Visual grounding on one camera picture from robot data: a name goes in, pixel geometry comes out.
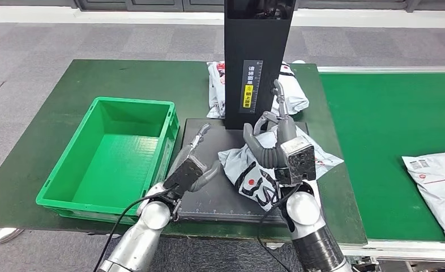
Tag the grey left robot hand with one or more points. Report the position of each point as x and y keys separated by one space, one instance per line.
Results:
x=207 y=176

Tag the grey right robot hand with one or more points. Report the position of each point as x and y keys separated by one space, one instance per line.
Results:
x=271 y=157

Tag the white plastic mailer parcel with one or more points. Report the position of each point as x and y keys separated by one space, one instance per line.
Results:
x=295 y=97
x=241 y=165
x=436 y=187

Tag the black inbound scanning machine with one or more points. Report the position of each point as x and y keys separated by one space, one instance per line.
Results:
x=215 y=195

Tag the green conveyor belt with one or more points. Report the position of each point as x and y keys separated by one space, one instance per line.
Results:
x=376 y=131

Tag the ruler label sticker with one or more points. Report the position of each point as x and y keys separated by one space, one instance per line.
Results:
x=250 y=86

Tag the green plastic crate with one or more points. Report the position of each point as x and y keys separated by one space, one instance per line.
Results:
x=113 y=165

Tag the round silver metal base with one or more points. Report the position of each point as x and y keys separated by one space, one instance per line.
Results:
x=1 y=236

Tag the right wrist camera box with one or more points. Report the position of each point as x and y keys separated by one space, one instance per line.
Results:
x=297 y=161

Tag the white table bracket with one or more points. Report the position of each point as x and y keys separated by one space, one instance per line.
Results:
x=275 y=246

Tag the dark grey wall panel frame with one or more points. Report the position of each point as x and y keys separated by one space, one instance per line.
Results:
x=151 y=4

